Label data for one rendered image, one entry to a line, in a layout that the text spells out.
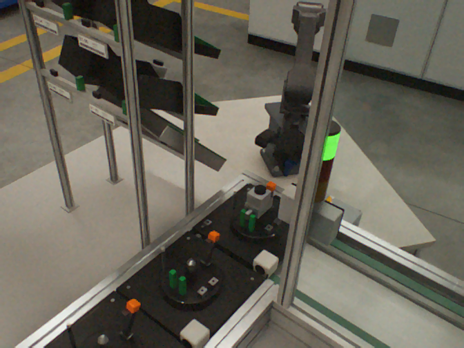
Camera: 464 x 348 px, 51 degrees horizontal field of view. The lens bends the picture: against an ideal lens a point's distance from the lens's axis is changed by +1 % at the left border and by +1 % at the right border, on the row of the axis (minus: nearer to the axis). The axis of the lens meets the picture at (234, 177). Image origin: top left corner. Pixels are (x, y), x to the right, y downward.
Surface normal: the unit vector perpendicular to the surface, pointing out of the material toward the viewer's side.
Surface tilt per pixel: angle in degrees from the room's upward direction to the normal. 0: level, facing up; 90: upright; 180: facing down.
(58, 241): 0
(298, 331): 90
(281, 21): 90
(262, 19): 90
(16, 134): 0
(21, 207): 0
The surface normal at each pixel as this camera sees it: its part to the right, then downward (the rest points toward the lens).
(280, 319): -0.62, 0.47
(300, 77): -0.02, -0.41
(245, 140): 0.05, -0.78
